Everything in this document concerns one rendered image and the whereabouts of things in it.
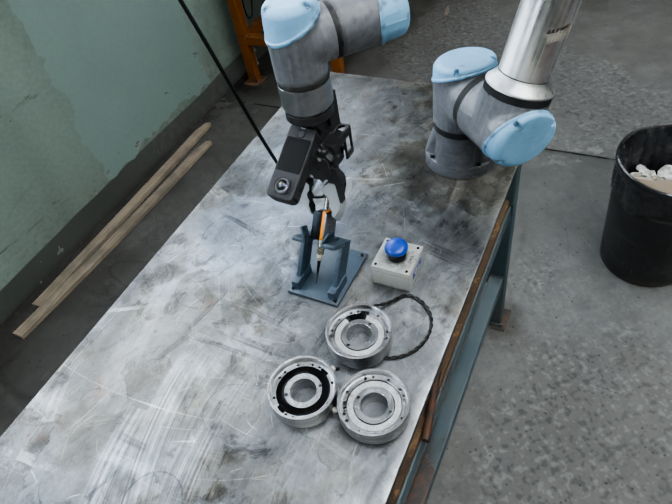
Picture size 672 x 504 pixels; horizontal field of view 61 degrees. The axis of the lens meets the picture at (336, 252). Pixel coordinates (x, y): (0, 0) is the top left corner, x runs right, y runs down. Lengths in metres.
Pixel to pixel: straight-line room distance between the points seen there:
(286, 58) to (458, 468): 1.24
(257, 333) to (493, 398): 0.98
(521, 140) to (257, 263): 0.52
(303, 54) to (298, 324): 0.45
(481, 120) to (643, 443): 1.10
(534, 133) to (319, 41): 0.41
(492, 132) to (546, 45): 0.15
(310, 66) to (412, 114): 0.63
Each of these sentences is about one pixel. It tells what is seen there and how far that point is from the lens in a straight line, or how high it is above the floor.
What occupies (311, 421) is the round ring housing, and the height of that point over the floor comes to 0.83.
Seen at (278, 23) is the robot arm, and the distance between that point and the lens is 0.76.
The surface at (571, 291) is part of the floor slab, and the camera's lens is 2.06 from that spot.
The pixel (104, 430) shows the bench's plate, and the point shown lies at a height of 0.80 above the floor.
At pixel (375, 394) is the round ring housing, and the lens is 0.87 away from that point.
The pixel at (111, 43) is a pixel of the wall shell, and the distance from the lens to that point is 2.63.
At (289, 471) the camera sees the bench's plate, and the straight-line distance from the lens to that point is 0.86.
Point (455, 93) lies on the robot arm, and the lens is 1.09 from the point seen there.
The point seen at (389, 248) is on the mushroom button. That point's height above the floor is 0.87.
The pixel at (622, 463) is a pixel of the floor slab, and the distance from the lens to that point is 1.78.
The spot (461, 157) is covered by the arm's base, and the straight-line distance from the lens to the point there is 1.17.
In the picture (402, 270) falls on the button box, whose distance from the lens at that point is 0.97.
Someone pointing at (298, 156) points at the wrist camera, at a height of 1.08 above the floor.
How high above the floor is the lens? 1.58
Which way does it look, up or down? 47 degrees down
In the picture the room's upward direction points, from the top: 12 degrees counter-clockwise
